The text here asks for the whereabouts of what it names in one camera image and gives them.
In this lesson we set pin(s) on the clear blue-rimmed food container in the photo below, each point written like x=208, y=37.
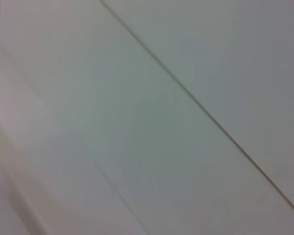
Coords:
x=14, y=110

